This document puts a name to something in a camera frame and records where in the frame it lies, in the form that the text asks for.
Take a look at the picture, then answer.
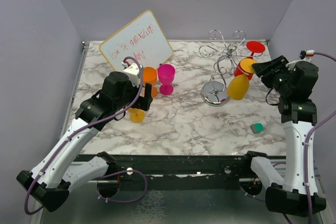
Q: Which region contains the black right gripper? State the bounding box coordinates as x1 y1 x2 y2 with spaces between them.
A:
253 55 293 95

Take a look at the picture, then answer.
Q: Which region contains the orange plastic wine glass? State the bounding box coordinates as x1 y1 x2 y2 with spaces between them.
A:
143 67 158 98

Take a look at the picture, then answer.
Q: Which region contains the magenta plastic wine glass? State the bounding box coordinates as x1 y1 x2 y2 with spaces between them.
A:
157 64 175 95

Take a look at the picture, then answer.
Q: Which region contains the yellow wine glass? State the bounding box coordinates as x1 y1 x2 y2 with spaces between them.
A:
128 108 145 123
227 74 250 100

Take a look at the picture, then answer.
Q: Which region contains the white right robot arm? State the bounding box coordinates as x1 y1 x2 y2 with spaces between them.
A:
241 56 327 219

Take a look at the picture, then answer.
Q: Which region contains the red plastic wine glass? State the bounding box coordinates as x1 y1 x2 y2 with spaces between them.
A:
234 41 266 80

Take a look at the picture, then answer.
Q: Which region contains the chrome wine glass rack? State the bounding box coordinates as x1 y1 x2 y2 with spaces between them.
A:
198 29 250 107

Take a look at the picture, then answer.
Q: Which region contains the green grey eraser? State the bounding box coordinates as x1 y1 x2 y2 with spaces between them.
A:
250 123 264 134

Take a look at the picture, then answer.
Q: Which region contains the yellow framed whiteboard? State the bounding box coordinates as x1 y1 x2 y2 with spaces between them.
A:
99 10 173 71

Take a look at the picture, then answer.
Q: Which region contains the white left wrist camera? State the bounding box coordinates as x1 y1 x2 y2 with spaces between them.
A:
121 62 143 88

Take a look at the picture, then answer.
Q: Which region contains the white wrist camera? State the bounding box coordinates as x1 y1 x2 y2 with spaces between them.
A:
286 50 315 70
121 62 143 88

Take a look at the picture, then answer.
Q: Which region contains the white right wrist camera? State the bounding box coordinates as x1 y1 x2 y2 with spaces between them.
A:
286 50 315 70

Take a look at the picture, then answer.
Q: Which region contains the black front mounting rail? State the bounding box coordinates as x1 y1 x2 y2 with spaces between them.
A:
86 153 271 191

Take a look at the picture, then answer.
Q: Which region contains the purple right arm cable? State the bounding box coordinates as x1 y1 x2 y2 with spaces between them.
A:
280 51 336 224

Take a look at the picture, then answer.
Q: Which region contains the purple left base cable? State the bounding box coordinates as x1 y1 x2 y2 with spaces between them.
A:
96 169 149 204

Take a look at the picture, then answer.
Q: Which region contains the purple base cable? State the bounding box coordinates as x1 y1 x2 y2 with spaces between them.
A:
239 162 287 203
96 169 149 204

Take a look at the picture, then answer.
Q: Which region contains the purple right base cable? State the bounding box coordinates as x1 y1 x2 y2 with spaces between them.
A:
239 162 287 203

